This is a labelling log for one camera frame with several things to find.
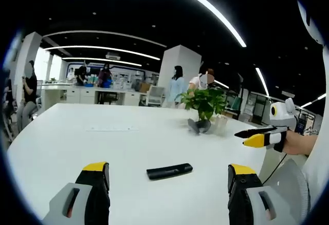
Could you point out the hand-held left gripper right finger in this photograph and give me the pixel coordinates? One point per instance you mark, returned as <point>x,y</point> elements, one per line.
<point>244,199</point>

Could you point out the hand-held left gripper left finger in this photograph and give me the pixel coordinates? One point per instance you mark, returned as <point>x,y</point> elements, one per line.
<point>93,199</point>

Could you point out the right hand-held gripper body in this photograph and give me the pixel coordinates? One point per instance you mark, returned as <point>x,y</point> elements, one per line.
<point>281,115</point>

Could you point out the black remote control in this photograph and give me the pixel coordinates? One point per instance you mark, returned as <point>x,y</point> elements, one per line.
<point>169,171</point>

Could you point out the clear ribbed cup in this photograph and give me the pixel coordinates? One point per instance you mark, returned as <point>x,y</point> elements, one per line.
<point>221,126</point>

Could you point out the grey mesh chair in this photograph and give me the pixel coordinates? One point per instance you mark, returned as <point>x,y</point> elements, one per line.
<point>290,186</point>

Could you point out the person's white shirt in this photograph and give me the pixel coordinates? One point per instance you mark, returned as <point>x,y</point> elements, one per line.
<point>320,158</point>

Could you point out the green potted plant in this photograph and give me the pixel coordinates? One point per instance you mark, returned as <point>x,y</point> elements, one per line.
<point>204,104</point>

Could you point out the white table socket panel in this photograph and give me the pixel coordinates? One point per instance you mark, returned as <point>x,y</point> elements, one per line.
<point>111,128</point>

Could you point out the white worn device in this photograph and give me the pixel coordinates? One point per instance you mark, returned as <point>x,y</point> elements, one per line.
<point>312,24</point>

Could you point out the white square pillar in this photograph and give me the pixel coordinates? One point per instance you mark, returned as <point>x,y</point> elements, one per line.
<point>180,65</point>

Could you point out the white counter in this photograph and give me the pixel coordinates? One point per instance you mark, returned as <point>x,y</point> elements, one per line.
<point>84,94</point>

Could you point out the white office chair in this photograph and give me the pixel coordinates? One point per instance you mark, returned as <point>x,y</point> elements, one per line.
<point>155,95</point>

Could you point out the long ceiling light strip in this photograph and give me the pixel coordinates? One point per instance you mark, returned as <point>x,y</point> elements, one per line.
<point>205,4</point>

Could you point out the ceiling air conditioner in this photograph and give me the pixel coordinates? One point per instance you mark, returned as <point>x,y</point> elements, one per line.
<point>113,56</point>

